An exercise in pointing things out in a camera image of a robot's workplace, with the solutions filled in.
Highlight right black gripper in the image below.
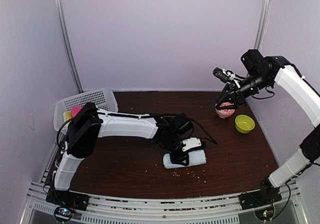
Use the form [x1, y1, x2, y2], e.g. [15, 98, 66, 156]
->
[216, 71, 272, 110]

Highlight light blue towel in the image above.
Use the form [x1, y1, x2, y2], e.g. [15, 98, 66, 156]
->
[162, 150, 207, 169]

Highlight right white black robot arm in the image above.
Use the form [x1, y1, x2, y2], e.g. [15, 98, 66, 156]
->
[212, 49, 320, 205]

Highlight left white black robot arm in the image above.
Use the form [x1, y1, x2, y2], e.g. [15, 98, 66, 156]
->
[52, 102, 207, 206]

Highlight red white patterned ceramic bowl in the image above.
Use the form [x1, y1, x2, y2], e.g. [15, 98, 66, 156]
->
[215, 102, 236, 119]

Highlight lime green plastic bowl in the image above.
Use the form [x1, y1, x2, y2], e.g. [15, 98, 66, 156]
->
[235, 115, 255, 134]

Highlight white perforated plastic basket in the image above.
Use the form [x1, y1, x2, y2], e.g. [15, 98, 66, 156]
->
[53, 88, 118, 131]

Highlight right round circuit board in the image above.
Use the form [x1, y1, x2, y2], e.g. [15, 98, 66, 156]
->
[254, 206, 275, 221]

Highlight round circuit board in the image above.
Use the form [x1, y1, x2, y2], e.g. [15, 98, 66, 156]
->
[254, 206, 275, 221]
[53, 206, 73, 222]

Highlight yellow white cup in basket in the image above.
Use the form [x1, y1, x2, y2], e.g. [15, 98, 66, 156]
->
[63, 111, 72, 122]

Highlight left round circuit board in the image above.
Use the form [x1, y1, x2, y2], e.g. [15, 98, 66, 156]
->
[53, 206, 73, 222]

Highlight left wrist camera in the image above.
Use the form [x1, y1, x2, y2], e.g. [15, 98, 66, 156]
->
[172, 113, 194, 136]

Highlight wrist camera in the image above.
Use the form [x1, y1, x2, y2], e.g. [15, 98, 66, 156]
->
[240, 49, 263, 76]
[172, 113, 194, 136]

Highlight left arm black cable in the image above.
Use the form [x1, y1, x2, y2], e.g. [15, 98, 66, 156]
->
[149, 112, 219, 146]

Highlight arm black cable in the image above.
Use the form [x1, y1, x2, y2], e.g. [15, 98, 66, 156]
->
[149, 112, 219, 146]
[271, 183, 292, 209]

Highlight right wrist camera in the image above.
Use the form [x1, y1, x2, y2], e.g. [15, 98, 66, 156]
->
[240, 49, 263, 76]

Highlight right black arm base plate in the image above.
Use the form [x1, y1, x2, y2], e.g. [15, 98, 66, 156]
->
[238, 187, 282, 210]

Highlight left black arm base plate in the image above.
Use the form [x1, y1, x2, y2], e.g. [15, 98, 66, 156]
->
[45, 188, 89, 211]

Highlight right aluminium frame post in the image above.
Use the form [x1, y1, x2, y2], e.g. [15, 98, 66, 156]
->
[254, 0, 271, 50]

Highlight aluminium frame post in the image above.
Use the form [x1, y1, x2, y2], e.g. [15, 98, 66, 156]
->
[254, 0, 271, 50]
[54, 0, 84, 93]

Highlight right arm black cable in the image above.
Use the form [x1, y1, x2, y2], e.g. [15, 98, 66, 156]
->
[271, 183, 292, 209]

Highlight left aluminium frame post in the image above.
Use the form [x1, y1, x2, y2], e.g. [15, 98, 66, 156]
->
[54, 0, 84, 93]

